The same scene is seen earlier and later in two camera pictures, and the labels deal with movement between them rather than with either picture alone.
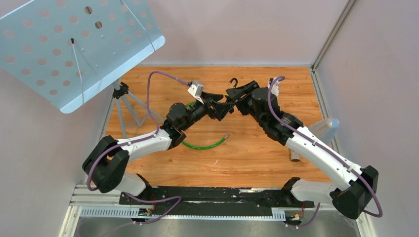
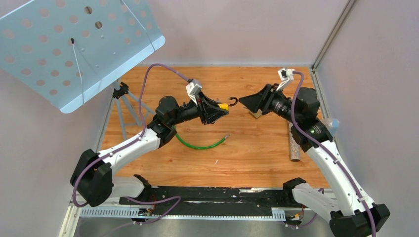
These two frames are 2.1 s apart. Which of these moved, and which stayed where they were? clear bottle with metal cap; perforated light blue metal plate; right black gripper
Moved: right black gripper
Stayed: perforated light blue metal plate; clear bottle with metal cap
